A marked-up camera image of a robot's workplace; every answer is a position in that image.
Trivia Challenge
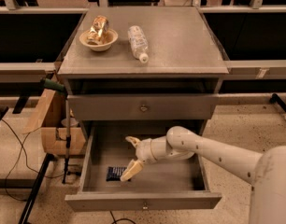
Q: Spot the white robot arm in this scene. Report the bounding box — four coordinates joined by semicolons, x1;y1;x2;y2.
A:
121;126;286;224

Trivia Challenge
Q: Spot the closed grey top drawer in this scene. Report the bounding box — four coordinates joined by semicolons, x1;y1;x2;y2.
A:
68;94;219;120

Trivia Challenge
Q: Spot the grey metal railing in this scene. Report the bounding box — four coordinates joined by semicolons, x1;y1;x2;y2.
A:
0;0;286;84

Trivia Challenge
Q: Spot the blue rxbar blueberry bar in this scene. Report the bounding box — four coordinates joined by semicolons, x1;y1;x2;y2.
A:
106;166;126;181

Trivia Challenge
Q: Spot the crumpled gold snack bag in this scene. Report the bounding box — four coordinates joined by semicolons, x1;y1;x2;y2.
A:
87;15;109;44

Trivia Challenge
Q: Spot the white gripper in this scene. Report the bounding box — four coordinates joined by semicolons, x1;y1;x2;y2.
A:
120;136;156;182

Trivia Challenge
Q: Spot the black floor cable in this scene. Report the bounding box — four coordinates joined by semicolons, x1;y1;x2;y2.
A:
0;119;66;203

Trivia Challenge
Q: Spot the grey drawer cabinet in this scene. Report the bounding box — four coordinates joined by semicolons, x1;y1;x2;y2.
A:
58;7;228;134

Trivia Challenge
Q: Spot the clear plastic water bottle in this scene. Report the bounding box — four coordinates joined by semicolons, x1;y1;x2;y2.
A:
128;25;149;63

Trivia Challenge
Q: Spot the beige bowl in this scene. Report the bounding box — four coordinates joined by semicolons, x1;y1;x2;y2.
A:
79;29;119;52

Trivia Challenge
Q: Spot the green-handled grabber stick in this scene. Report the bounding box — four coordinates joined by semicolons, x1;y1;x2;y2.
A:
40;77;71;184

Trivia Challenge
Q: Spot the black metal stand leg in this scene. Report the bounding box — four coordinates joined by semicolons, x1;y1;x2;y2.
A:
18;154;54;224

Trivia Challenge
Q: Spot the cardboard box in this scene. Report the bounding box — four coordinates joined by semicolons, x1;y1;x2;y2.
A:
23;75;87;157

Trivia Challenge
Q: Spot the open grey middle drawer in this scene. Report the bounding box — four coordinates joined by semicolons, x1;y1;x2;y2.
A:
65;121;222;212

